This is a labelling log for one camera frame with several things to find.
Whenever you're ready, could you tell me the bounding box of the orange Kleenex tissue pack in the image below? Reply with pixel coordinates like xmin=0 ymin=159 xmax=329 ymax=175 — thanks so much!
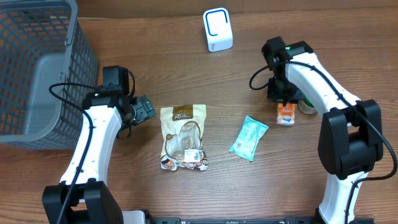
xmin=276 ymin=103 xmax=295 ymax=126

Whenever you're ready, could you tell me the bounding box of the white barcode scanner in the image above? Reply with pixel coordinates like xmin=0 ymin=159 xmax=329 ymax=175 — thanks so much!
xmin=203 ymin=7 xmax=233 ymax=52

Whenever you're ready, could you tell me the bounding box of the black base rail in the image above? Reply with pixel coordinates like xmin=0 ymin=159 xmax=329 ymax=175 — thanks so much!
xmin=149 ymin=217 xmax=321 ymax=224

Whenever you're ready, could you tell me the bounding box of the teal wet wipes pack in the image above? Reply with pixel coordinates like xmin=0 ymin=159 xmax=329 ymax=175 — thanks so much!
xmin=229 ymin=116 xmax=269 ymax=162

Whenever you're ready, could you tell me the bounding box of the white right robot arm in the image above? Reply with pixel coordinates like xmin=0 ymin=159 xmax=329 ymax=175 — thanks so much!
xmin=261 ymin=37 xmax=383 ymax=223

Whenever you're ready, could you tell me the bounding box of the green lid jar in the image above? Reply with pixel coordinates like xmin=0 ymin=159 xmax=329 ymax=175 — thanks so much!
xmin=297 ymin=98 xmax=317 ymax=114

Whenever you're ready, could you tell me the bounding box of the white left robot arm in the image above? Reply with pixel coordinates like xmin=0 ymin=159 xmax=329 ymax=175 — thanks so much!
xmin=42 ymin=66 xmax=155 ymax=223

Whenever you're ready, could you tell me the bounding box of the grey plastic basket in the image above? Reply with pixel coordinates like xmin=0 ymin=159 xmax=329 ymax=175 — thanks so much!
xmin=1 ymin=0 xmax=98 ymax=149

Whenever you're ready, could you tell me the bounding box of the beige snack bag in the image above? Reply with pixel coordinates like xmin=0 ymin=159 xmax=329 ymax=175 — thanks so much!
xmin=160 ymin=105 xmax=208 ymax=171

